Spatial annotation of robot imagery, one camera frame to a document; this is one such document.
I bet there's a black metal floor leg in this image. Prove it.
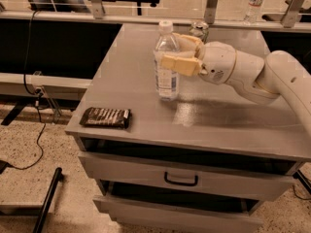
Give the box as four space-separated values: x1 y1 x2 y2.
32 167 63 233

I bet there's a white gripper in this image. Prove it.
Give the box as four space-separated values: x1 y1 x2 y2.
160 33 236 84

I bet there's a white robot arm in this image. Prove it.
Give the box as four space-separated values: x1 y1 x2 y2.
155 34 311 135

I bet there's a black power cable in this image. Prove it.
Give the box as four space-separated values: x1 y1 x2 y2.
6 10 47 171

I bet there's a blue label plastic water bottle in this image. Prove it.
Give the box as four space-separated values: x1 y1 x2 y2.
154 20 180 101

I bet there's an upper grey drawer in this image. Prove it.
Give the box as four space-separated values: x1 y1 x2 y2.
79 151 294 201

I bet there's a grey metal rail frame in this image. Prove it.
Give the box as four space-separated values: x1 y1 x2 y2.
0 0 311 32

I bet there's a black drawer handle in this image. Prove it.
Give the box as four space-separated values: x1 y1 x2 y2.
163 172 198 187

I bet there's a lower grey drawer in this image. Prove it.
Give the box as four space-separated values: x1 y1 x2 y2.
93 195 262 233

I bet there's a white green drink can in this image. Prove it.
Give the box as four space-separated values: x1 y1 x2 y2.
190 20 209 43

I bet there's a clear background water bottle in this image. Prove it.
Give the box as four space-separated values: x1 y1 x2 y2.
244 0 263 25

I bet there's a grey drawer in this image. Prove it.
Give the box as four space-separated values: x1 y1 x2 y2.
93 195 262 233
79 151 294 201

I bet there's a dark chocolate bar wrapper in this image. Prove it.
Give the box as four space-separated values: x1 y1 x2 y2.
80 107 131 129

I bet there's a grey drawer cabinet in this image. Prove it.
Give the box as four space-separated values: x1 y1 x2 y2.
67 24 311 218

